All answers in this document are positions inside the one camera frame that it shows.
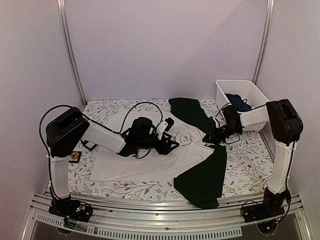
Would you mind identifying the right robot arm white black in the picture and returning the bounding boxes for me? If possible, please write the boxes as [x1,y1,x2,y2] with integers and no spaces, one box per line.
[202,98,303,218]

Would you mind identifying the black display box far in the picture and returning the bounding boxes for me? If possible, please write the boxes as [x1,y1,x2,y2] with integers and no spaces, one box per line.
[80,140,98,152]

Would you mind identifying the dark blue cloth in bin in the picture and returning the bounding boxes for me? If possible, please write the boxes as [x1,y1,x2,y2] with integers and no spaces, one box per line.
[225,93,252,112]

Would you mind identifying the floral patterned table mat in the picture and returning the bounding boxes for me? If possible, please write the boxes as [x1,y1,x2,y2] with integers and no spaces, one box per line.
[46,98,275,201]

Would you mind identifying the right aluminium frame post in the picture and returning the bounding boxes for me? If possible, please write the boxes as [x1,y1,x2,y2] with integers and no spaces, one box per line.
[252,0,275,85]

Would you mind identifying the aluminium frame post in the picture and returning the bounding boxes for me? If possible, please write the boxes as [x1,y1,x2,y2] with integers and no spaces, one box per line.
[56,0,87,107]
[252,0,275,85]

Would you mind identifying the aluminium front rail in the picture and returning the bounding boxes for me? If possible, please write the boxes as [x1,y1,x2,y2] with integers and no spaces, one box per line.
[21,192,312,240]

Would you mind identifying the white green raglan t-shirt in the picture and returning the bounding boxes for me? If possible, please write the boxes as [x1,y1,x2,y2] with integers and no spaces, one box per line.
[90,98,227,209]

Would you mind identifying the yellow round brooch brown flowers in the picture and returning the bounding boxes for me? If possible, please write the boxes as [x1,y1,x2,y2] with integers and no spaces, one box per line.
[70,151,80,160]

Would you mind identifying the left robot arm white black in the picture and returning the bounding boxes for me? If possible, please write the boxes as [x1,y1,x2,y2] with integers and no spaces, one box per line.
[40,105,180,217]

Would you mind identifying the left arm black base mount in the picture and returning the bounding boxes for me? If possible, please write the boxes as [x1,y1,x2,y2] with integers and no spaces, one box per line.
[48,199,93,223]

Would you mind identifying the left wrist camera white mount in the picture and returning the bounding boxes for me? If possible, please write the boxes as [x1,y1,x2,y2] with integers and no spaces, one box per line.
[156,117,175,140]

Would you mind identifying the black display box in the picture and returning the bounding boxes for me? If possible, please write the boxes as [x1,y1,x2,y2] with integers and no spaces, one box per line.
[68,151,82,164]
[80,140,98,152]

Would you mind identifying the black display box near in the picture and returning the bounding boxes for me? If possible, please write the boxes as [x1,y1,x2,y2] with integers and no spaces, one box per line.
[68,151,82,164]

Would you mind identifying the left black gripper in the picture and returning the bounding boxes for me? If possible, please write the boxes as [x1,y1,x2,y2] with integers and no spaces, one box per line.
[137,134,180,156]

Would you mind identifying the left aluminium frame post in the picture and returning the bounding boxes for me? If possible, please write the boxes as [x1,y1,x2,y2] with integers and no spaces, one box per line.
[56,0,87,107]

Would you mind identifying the white plastic bin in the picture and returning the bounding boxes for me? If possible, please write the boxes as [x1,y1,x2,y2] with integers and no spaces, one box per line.
[215,79,269,132]

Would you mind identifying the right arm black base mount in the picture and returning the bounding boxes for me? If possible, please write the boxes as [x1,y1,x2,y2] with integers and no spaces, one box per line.
[240,196,285,223]

